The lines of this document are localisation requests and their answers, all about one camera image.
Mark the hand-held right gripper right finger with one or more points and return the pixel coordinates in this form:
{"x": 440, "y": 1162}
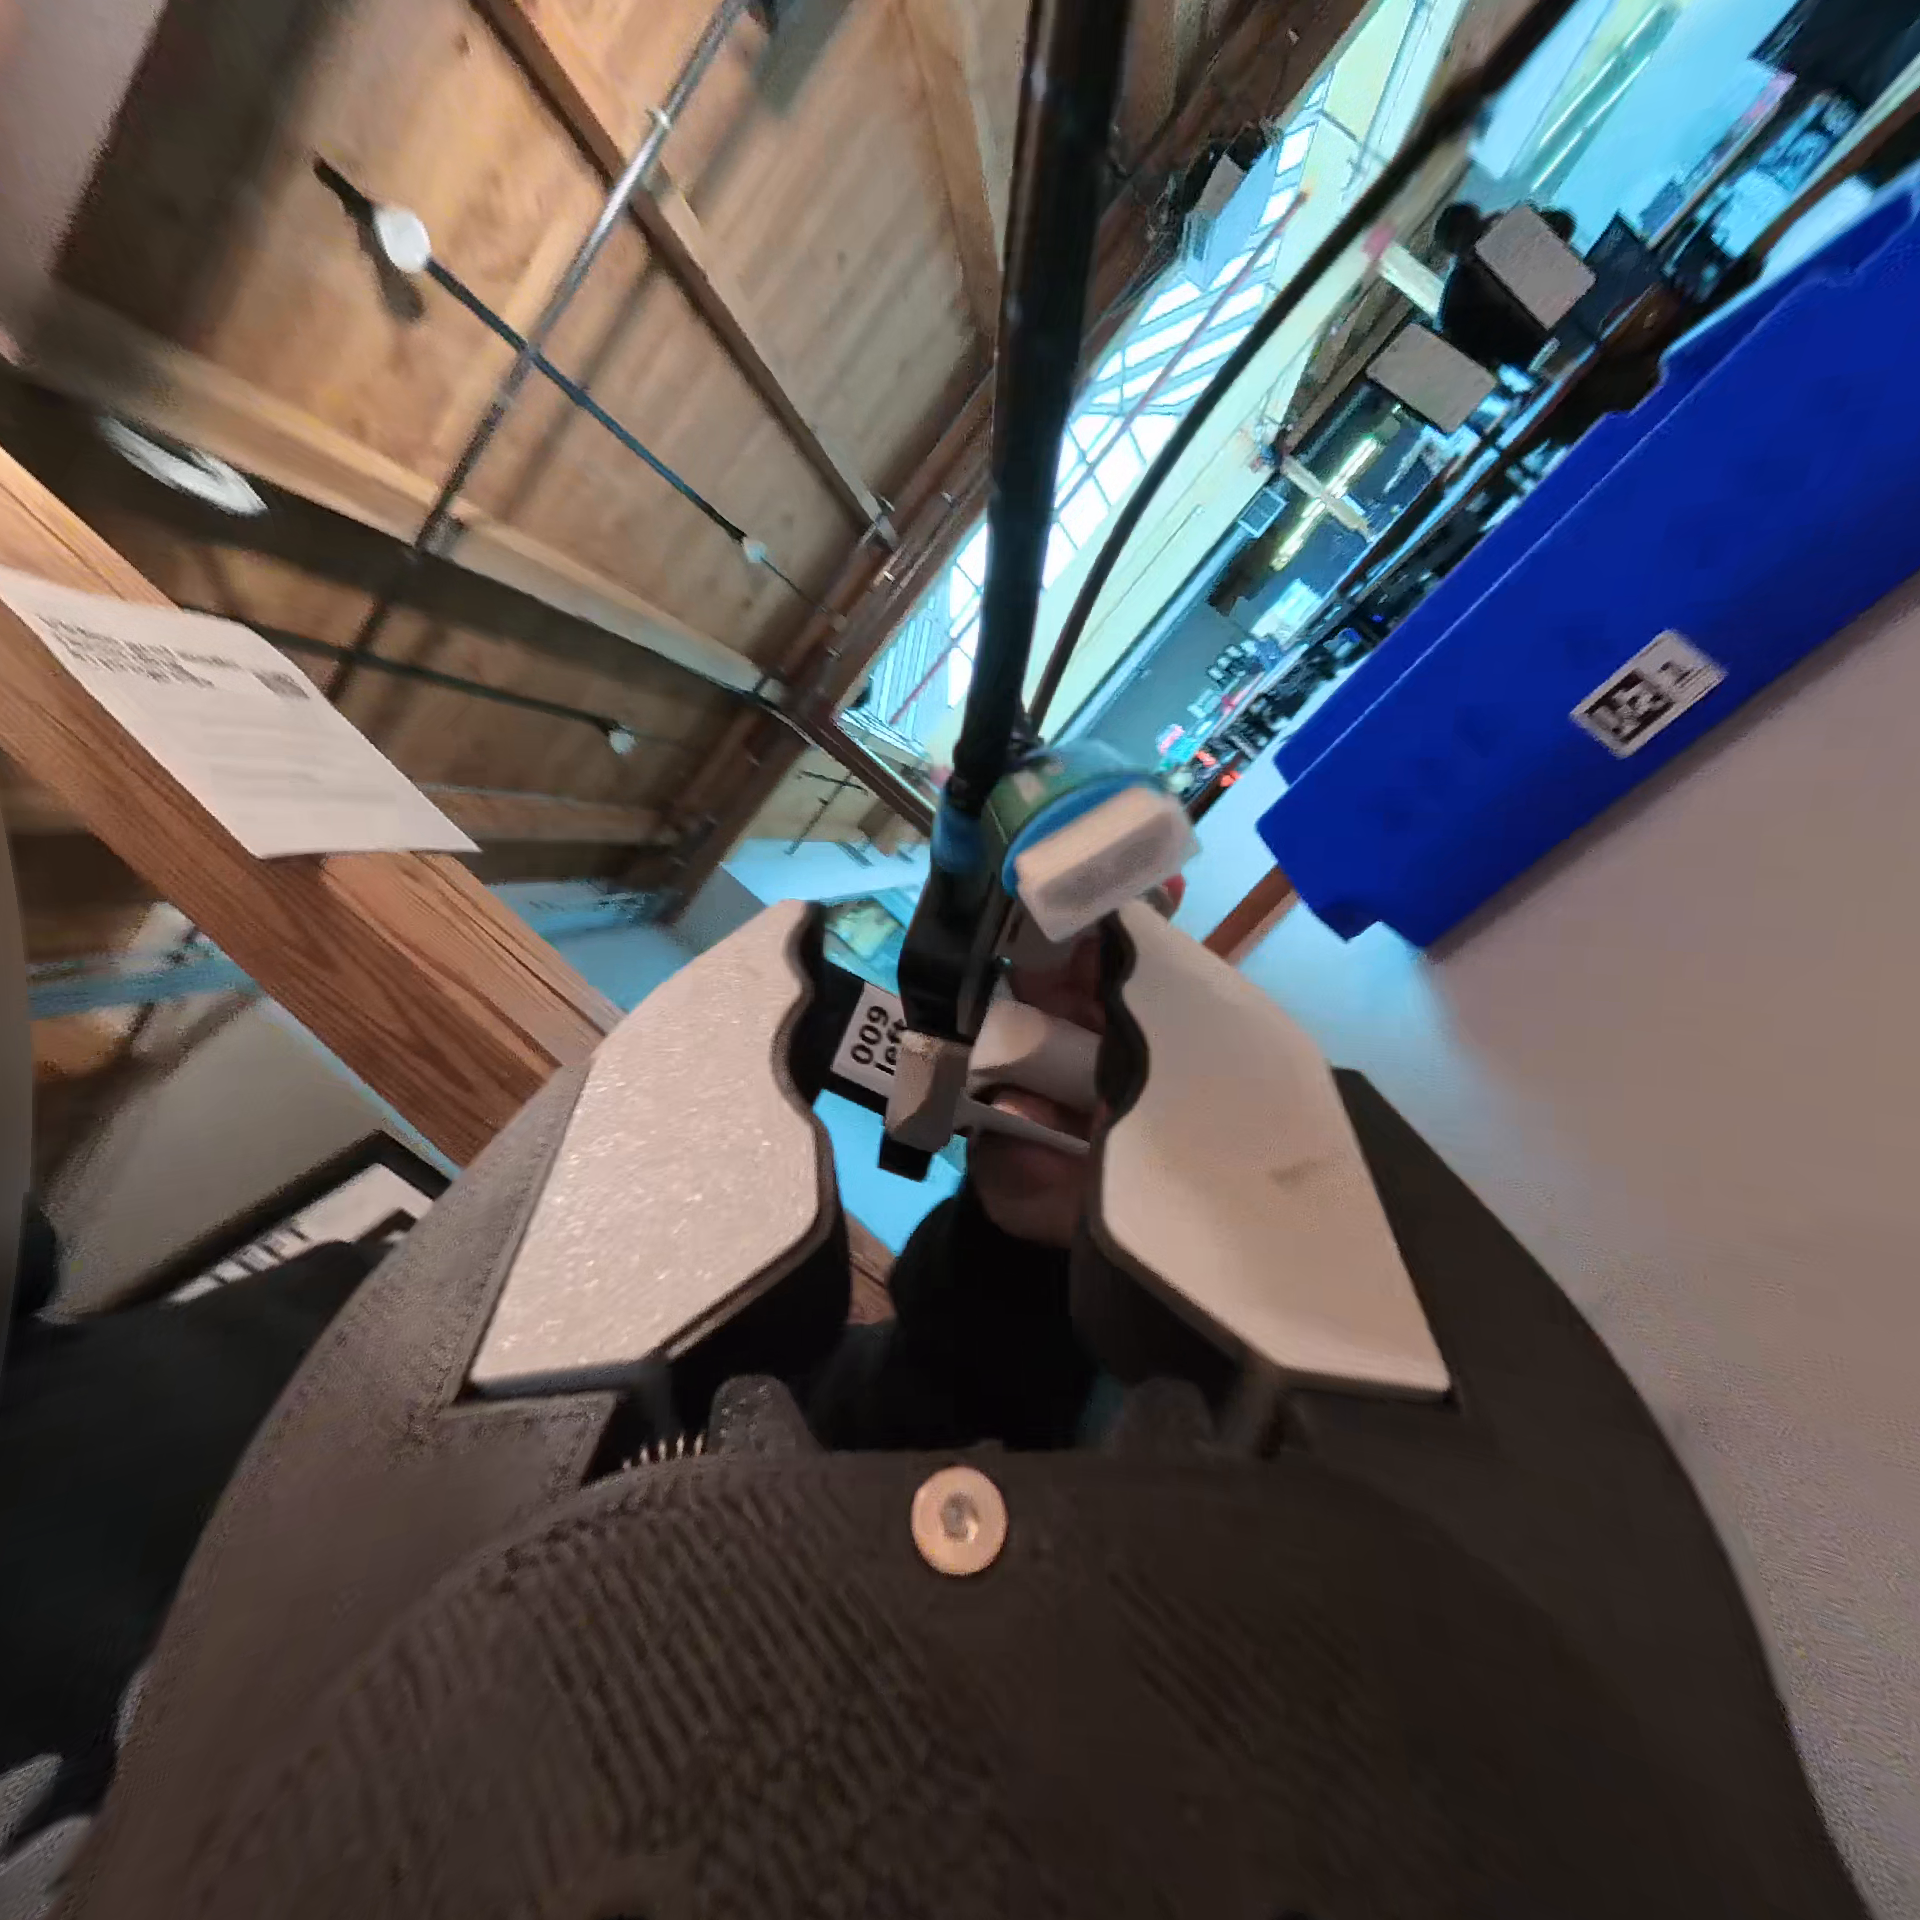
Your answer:
{"x": 1261, "y": 1187}

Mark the wooden post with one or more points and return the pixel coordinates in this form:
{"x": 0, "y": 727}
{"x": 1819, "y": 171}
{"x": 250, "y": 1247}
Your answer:
{"x": 377, "y": 962}

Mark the person's left hand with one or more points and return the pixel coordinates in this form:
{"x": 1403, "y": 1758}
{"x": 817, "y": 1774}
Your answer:
{"x": 1037, "y": 1187}

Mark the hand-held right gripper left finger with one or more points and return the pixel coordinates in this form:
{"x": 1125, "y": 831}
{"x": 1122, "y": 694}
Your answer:
{"x": 659, "y": 1187}

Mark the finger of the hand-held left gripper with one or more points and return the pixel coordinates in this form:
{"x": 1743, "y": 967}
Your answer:
{"x": 921, "y": 1100}
{"x": 1050, "y": 1048}

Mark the blue plastic bin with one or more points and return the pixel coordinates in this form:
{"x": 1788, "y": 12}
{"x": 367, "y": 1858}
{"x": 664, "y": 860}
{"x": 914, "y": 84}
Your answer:
{"x": 1649, "y": 522}

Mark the white paper sheet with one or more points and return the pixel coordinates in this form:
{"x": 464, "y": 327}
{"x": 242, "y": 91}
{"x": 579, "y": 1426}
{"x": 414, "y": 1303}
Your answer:
{"x": 225, "y": 719}

